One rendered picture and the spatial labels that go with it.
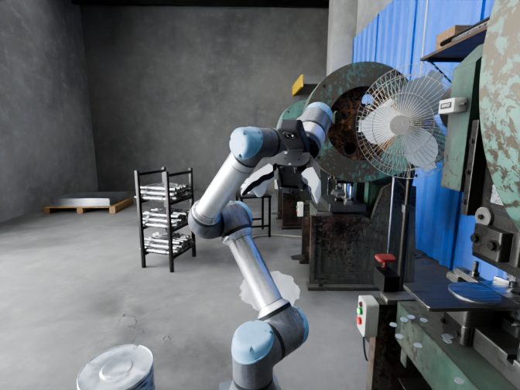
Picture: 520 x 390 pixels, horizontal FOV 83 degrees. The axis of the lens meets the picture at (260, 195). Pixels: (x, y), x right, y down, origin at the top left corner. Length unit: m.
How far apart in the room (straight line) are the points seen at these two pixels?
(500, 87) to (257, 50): 7.22
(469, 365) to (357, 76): 1.75
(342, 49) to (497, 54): 5.65
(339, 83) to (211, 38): 5.84
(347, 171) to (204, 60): 5.95
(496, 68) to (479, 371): 0.72
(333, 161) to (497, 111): 1.67
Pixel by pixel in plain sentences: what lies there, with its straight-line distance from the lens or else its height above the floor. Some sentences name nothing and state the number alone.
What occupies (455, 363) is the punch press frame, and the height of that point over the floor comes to 0.64.
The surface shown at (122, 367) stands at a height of 0.26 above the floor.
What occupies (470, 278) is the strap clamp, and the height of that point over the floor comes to 0.75.
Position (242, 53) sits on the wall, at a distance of 7.64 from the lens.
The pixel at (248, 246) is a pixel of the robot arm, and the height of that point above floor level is 0.86.
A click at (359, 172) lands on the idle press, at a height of 1.00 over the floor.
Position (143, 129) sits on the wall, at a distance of 7.82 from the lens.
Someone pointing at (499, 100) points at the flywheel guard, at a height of 1.27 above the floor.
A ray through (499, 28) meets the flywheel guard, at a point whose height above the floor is 1.37.
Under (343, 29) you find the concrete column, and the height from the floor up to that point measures 3.22.
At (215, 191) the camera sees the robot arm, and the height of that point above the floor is 1.07.
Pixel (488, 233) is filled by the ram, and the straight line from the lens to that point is 1.02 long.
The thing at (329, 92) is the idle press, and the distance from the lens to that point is 2.17.
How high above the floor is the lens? 1.21
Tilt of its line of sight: 10 degrees down
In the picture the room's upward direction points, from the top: straight up
